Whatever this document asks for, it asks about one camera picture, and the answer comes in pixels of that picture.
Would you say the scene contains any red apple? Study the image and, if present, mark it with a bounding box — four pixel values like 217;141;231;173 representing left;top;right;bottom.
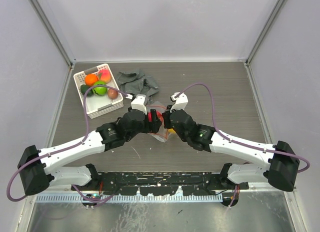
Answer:
147;109;164;123

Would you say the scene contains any clear zip top bag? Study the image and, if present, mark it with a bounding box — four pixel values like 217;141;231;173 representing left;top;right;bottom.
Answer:
146;101;176;143

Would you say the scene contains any yellow lemon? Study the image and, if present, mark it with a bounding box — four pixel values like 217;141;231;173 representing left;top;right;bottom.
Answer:
168;128;176;134

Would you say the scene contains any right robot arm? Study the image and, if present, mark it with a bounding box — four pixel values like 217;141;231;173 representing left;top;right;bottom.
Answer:
162;109;300;192

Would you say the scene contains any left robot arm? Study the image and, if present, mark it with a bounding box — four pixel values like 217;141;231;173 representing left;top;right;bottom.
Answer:
17;109;163;196

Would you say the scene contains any brown passion fruit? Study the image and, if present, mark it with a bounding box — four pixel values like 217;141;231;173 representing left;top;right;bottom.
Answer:
107;89;119;100

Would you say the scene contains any grey crumpled cloth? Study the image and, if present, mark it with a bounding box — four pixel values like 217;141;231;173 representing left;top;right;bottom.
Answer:
116;69;160;101

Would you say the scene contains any white perforated plastic basket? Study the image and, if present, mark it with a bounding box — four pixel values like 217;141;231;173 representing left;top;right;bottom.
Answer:
73;63;124;119

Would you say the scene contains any green striped melon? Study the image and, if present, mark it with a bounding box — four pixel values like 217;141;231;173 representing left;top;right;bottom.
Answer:
92;81;108;96

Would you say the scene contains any peach fruit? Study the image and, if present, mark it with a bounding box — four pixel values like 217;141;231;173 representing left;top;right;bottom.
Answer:
98;69;112;84

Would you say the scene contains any orange fruit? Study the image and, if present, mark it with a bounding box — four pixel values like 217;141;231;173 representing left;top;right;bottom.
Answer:
84;74;99;87

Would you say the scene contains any dark green avocado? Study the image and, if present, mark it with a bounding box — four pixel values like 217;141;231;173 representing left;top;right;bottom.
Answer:
80;84;94;97

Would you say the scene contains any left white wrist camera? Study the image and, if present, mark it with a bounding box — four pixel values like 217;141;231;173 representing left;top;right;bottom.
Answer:
126;94;148;115

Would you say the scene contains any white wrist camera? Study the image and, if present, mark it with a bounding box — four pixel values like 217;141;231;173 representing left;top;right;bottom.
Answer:
126;94;148;115
170;92;188;112

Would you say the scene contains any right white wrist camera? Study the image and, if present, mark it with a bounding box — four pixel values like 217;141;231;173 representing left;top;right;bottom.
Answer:
170;92;188;112

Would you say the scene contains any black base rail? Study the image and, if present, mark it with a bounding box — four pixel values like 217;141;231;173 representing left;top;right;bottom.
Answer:
71;171;250;196

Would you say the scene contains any white slotted cable duct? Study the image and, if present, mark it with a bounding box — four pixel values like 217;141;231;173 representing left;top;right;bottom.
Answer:
35;193;223;203

